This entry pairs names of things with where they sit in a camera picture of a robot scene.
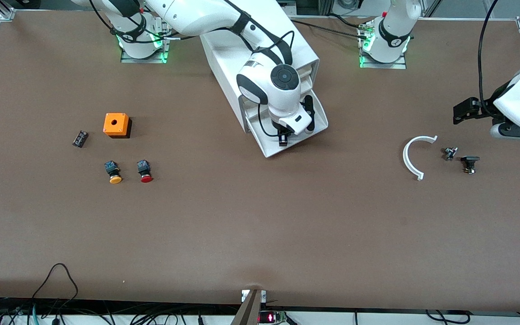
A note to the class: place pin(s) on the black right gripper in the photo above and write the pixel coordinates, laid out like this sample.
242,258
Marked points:
283,133

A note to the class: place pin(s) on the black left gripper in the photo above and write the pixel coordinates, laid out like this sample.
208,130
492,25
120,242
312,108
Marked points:
487,107

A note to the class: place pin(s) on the white lowest cabinet drawer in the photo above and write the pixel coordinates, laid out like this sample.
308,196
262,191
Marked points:
262,133

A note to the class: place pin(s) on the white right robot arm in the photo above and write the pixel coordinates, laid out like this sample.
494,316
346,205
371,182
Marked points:
197,18

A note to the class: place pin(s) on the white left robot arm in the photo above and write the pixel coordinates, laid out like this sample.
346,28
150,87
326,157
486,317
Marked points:
393,27

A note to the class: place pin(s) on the white highest cabinet drawer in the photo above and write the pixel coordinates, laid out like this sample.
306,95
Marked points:
305,71

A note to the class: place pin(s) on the white drawer cabinet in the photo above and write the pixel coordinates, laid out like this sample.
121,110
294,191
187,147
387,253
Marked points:
228,76

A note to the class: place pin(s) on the red push button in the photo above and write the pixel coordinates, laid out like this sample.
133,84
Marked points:
146,175

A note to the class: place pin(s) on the yellow push button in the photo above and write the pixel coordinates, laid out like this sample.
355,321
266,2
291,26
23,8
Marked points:
114,176

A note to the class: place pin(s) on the white curved plastic arc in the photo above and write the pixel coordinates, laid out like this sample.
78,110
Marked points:
406,158

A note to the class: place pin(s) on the orange box with hole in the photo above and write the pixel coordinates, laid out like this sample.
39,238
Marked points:
115,124

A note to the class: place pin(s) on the circuit board with red light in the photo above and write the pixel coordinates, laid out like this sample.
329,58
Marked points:
271,318

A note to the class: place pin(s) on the small black contact block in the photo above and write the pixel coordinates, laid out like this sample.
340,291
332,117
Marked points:
80,138

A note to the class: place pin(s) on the small grey switch part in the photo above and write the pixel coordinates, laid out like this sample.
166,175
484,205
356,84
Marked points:
449,153

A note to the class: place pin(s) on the small black switch part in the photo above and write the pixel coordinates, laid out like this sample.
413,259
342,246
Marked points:
470,160

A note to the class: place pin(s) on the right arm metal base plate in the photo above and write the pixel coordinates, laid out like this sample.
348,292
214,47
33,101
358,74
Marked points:
166,45

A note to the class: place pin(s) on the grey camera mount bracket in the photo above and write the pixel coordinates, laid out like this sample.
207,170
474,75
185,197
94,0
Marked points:
248,309

